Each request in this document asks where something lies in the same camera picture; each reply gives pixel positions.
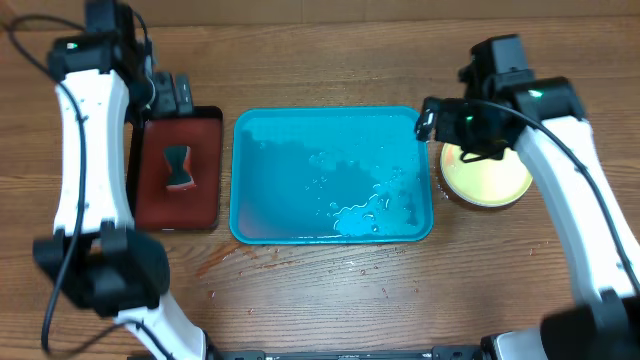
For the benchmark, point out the yellow plate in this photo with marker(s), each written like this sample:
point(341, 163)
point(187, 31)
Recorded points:
point(487, 183)

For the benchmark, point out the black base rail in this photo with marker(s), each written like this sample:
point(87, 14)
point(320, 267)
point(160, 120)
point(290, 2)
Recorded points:
point(457, 352)

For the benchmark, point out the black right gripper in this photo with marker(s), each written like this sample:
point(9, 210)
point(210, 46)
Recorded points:
point(451, 120)

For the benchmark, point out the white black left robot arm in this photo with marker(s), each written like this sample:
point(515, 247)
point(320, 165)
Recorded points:
point(96, 258)

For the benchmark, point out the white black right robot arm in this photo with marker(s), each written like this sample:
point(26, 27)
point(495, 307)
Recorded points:
point(544, 123)

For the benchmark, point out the black red rectangular tray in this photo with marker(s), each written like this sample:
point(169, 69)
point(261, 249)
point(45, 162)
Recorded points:
point(153, 206)

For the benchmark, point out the teal plastic tray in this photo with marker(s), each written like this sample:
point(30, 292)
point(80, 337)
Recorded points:
point(329, 175)

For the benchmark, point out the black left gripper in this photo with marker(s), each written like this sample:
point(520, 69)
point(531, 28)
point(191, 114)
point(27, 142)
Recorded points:
point(170, 104)

